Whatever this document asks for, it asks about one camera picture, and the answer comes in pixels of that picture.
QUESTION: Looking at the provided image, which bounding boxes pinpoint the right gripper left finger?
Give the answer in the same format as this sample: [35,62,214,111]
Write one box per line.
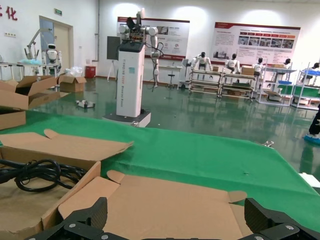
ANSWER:
[24,196,109,240]

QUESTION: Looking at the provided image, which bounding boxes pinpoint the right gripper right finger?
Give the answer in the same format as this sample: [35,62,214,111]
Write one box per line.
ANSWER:
[239,197,320,240]

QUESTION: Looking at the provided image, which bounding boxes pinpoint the black power cable with plug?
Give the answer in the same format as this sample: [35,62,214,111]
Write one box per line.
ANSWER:
[0,159,88,193]

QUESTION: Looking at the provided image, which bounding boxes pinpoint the torn-edged open cardboard box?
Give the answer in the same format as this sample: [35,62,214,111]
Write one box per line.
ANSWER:
[0,128,136,240]

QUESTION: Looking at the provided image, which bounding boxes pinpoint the grey tray with parts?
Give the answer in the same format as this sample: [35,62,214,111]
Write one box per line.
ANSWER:
[75,98,97,109]

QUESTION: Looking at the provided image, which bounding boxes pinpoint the stacked cardboard box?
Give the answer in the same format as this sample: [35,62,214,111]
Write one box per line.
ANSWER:
[0,75,61,111]
[0,106,27,131]

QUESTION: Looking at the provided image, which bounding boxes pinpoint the green tablecloth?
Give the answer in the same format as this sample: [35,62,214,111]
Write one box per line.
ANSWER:
[0,107,320,226]

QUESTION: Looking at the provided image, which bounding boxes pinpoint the open cardboard carton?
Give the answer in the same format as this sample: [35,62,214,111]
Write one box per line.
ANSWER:
[58,74,88,94]

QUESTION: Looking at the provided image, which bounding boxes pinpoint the red bin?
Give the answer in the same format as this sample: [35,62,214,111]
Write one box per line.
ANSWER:
[84,64,98,79]

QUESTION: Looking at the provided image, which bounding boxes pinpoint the metal shelf rack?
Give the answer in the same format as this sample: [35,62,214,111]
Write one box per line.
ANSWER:
[221,71,256,100]
[256,65,304,108]
[188,67,224,98]
[291,68,320,110]

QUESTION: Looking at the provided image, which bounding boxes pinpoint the clear plastic bags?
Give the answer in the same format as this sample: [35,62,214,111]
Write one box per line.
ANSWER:
[64,65,85,78]

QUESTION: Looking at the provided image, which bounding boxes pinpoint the cardboard carton on shelf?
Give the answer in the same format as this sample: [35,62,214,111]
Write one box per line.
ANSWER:
[240,65,256,76]

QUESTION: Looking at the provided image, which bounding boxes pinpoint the blue cloth pile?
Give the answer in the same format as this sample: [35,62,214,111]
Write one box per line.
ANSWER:
[18,58,43,66]

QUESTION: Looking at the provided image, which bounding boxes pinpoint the black stool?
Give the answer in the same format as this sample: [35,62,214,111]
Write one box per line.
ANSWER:
[166,65,178,90]

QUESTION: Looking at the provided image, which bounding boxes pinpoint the small white round-head robot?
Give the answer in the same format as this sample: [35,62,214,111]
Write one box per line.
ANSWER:
[41,43,63,76]

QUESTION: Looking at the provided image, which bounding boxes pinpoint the black display screen on stand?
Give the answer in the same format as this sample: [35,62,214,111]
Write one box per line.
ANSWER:
[106,35,121,82]

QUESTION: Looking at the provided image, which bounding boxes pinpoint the beige door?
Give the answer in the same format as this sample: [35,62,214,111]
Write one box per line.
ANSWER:
[38,15,75,79]

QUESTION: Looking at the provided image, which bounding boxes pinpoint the white frame table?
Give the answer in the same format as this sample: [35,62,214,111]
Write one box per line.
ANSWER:
[0,61,62,82]

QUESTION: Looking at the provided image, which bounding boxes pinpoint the wide red-framed wall poster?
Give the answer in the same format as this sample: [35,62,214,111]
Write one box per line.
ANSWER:
[212,21,301,66]

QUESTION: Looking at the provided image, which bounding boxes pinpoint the small red-framed wall poster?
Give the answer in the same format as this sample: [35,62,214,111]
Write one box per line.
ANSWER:
[116,16,191,61]

